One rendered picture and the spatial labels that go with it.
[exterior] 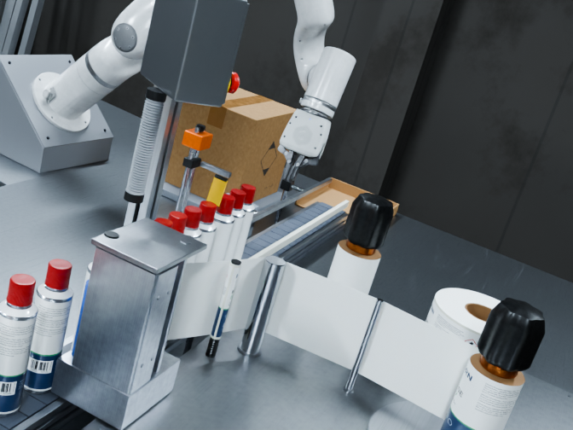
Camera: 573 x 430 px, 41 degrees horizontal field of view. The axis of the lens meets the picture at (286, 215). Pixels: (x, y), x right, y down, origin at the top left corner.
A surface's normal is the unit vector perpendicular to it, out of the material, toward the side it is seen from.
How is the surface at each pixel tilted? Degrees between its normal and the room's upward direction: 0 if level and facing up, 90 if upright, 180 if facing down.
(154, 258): 0
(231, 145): 90
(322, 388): 0
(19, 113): 90
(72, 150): 90
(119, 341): 90
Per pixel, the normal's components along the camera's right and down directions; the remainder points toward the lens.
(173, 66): -0.83, -0.04
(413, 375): -0.49, 0.17
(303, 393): 0.26, -0.91
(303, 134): -0.28, -0.11
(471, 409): -0.66, 0.08
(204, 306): 0.58, 0.43
